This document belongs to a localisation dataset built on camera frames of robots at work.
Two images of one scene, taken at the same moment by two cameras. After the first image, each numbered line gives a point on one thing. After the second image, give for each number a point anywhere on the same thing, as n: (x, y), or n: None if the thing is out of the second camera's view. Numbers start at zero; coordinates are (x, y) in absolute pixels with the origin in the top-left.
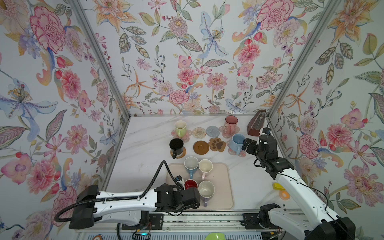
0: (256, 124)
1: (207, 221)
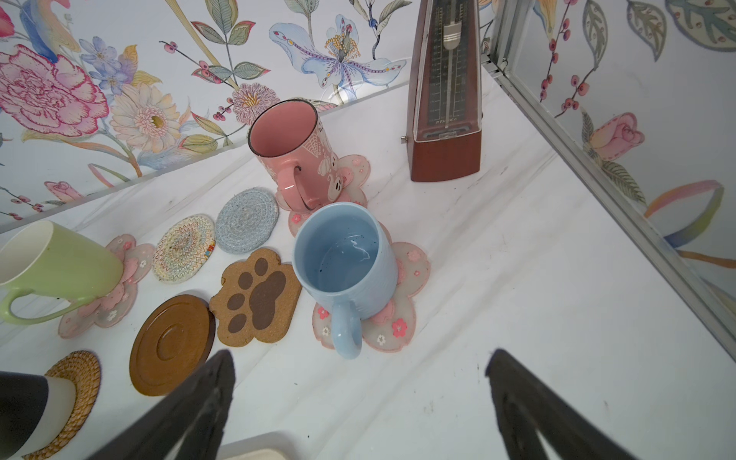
0: (445, 135)
1: None
